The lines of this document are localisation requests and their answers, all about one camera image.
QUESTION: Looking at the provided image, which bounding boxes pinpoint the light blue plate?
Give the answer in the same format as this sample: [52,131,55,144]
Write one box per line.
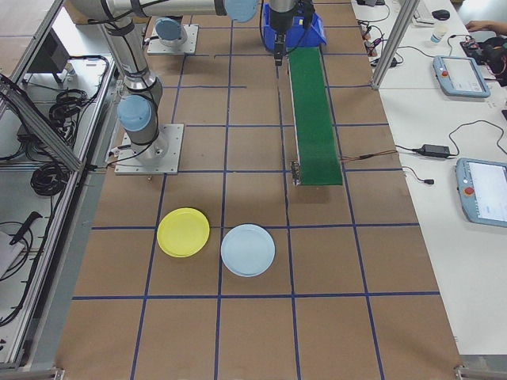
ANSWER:
[220,223,276,278]

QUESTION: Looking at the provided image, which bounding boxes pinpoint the yellow plate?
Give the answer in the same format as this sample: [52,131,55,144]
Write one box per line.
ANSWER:
[156,207,211,259]

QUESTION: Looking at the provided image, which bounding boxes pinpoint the blue plastic storage bin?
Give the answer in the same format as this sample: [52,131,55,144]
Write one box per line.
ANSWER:
[264,2,328,53]

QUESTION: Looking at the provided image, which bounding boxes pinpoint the green conveyor belt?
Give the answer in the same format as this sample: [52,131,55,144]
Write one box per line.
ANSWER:
[285,46,344,187]

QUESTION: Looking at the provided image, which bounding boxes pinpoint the white desk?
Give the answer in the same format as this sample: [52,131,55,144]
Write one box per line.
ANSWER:
[350,0,507,91]
[378,89,507,357]

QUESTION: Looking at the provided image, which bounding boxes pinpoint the white keyboard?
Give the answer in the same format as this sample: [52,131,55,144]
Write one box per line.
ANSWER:
[413,0,435,27]

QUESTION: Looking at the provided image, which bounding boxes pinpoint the blue grey teach pendant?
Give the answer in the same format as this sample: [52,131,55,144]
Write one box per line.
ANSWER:
[454,157,507,229]
[432,55,492,99]

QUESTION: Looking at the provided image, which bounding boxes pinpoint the black power adapter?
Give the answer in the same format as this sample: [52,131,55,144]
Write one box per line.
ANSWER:
[421,144,452,157]

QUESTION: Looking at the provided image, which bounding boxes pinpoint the person in black clothing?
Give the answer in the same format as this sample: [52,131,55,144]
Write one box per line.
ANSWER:
[477,30,507,88]

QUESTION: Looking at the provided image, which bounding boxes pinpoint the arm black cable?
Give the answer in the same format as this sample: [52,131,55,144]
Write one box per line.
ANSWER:
[258,0,314,55]

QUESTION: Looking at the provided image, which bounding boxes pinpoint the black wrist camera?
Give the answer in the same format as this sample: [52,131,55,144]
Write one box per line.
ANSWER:
[297,0,316,29]

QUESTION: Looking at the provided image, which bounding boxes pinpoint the white square base plate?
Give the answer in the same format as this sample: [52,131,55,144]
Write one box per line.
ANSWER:
[147,24,199,55]
[114,123,185,176]

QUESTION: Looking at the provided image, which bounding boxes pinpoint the aluminium post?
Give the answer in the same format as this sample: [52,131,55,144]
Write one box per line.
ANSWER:
[369,0,421,91]

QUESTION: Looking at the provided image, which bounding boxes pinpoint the red conveyor wires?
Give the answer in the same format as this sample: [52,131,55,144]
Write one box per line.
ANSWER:
[339,150,398,162]

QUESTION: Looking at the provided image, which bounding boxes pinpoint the black adapter cable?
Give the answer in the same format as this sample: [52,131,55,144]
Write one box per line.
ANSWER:
[395,120,504,158]

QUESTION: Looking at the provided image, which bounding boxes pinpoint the black cable with plug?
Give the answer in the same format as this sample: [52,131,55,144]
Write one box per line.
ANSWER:
[402,165,436,186]

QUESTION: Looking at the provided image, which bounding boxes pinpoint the black cable coil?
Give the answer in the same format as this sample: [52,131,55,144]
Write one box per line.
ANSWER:
[49,89,90,131]
[30,161,67,197]

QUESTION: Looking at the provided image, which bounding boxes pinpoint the black box in frame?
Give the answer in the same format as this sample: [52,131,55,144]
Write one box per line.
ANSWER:
[25,27,71,76]

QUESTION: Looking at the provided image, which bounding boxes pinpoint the V-shaped metal frame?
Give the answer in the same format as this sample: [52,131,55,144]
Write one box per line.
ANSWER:
[0,0,120,369]

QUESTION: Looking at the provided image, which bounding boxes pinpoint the black handle tool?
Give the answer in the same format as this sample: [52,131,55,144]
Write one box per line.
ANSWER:
[8,211,43,245]

